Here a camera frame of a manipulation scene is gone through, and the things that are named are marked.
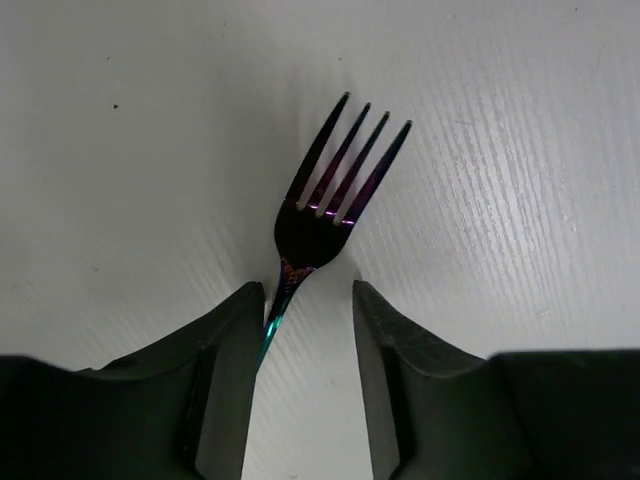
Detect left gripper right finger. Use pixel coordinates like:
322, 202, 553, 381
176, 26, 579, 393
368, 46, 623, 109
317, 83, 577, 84
352, 281, 639, 479

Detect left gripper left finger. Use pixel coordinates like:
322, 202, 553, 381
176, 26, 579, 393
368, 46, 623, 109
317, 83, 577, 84
1, 282, 264, 479

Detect iridescent metal fork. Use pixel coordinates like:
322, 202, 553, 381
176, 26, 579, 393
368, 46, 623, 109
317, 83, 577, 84
257, 92, 412, 364

